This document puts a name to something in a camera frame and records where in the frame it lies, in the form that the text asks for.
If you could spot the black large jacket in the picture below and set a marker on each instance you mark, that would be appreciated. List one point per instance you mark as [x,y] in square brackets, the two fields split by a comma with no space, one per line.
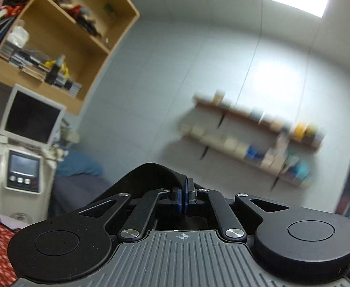
[144,178]

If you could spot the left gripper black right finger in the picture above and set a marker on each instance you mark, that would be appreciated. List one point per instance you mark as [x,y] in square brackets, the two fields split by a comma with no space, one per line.
[291,242]

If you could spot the grey purple garment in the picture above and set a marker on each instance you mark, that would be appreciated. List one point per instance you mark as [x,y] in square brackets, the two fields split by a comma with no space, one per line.
[74,192]

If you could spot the upper wooden wall shelf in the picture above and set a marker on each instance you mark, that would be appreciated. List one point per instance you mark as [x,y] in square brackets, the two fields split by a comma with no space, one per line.
[305,134]

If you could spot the wooden wall bookshelf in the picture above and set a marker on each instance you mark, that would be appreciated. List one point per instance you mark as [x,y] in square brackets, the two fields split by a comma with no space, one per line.
[57,48]

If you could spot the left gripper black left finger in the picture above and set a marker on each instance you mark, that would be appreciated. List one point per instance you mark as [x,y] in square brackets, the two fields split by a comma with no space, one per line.
[76,244]

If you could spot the white medical monitor machine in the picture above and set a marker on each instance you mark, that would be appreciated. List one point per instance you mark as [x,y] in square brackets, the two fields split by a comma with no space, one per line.
[28,158]

